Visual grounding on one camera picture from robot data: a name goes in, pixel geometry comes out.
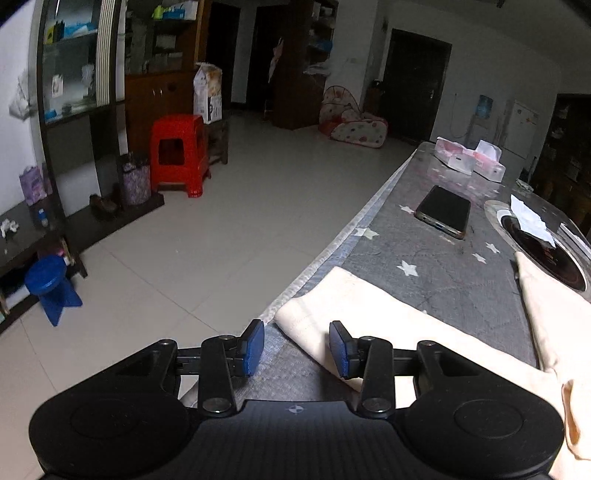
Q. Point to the brown paper bag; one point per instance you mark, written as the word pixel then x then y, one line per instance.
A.
pixel 207 98

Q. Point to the white pink open box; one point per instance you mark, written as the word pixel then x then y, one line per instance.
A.
pixel 455 156

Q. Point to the water dispenser with blue bottle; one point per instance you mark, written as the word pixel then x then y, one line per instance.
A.
pixel 480 124

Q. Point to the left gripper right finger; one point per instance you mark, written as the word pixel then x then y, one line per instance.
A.
pixel 368 358

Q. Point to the white paper tissue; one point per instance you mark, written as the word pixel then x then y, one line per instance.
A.
pixel 530 222

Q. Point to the cream white garment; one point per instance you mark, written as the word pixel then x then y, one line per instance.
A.
pixel 503 312

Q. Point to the polka dot play tent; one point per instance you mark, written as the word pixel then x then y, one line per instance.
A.
pixel 341 119

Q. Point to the pink tissue box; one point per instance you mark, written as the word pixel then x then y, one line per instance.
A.
pixel 487 161

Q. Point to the red plastic stool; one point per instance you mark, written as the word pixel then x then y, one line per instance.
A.
pixel 177 153

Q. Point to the white refrigerator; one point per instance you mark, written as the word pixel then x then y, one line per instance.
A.
pixel 517 135

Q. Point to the dark wooden door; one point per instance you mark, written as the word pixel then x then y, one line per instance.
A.
pixel 413 83

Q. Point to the purple patterned bin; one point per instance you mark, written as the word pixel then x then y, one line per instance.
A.
pixel 136 183

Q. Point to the blue plastic stool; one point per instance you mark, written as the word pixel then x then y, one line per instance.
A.
pixel 47 280

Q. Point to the white remote control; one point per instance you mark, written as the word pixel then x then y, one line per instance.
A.
pixel 581 245

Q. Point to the dark display cabinet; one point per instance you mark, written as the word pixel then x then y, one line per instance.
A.
pixel 73 61

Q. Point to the black smartphone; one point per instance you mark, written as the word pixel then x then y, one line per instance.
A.
pixel 445 211

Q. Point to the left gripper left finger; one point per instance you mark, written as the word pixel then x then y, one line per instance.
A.
pixel 222 359

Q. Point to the round black induction hob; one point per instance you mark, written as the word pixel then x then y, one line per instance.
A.
pixel 562 259

